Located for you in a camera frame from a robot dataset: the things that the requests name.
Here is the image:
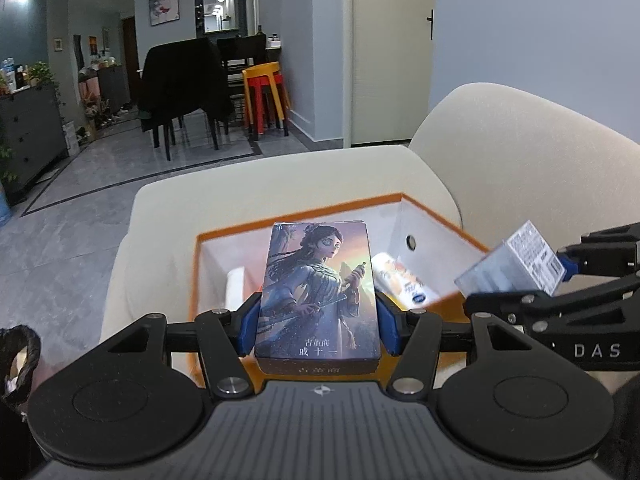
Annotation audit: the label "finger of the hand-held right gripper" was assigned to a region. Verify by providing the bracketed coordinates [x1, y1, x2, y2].
[557, 224, 640, 278]
[465, 272, 640, 327]

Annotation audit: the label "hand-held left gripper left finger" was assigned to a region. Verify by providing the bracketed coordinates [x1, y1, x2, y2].
[90, 291, 264, 399]

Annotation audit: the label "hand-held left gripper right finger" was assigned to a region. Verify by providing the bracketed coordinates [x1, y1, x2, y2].
[375, 292, 557, 397]

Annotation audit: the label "white lotion tube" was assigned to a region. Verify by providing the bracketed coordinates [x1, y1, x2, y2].
[372, 252, 441, 310]

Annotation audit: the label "illustrated card box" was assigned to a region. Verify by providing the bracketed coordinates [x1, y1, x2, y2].
[254, 220, 383, 376]

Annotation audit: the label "orange cardboard box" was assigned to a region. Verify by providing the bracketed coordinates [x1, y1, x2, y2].
[192, 191, 493, 396]

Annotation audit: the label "beige sofa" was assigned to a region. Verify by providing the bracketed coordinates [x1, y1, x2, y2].
[100, 82, 640, 411]

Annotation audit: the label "bin with black bag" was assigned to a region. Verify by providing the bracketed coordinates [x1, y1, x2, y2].
[0, 326, 42, 461]

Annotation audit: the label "red plastic stool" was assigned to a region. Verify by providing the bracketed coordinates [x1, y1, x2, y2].
[247, 74, 283, 136]

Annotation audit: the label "chair with black coat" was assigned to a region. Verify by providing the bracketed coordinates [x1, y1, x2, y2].
[137, 37, 233, 161]

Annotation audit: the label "stacked orange red stools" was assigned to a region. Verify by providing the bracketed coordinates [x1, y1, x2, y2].
[242, 61, 291, 136]

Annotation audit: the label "white paper bag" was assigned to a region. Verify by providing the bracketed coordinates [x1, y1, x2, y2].
[62, 120, 81, 156]

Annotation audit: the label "cream door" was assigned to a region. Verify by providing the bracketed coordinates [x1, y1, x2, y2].
[350, 0, 436, 148]

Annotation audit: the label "dark dining chair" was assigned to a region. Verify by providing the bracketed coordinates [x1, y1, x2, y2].
[217, 36, 268, 111]

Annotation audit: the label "dark grey cabinet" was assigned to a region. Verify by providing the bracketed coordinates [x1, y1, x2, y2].
[0, 82, 68, 206]

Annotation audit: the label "trailing green plant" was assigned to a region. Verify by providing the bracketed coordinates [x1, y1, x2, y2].
[25, 61, 66, 121]

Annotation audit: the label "framed wall painting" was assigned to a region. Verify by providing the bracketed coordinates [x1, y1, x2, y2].
[148, 0, 180, 26]

